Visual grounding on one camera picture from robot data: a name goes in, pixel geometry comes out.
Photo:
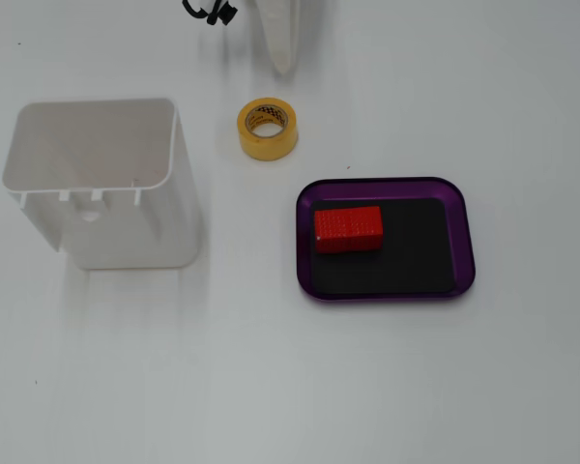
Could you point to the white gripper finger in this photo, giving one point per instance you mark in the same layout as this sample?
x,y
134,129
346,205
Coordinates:
x,y
296,24
275,29

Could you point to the yellow masking tape roll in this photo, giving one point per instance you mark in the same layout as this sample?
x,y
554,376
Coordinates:
x,y
268,147

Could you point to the white plastic box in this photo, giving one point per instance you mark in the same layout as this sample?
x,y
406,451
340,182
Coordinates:
x,y
125,232

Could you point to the black zip tie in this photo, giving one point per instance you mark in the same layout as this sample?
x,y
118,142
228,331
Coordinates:
x,y
208,12

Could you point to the red studded block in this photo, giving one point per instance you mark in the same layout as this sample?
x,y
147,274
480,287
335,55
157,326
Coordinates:
x,y
348,227

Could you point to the black tray mat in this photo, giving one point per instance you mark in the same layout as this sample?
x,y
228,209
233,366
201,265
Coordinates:
x,y
415,251

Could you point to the purple metal tray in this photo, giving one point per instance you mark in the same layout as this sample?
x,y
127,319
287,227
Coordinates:
x,y
464,251

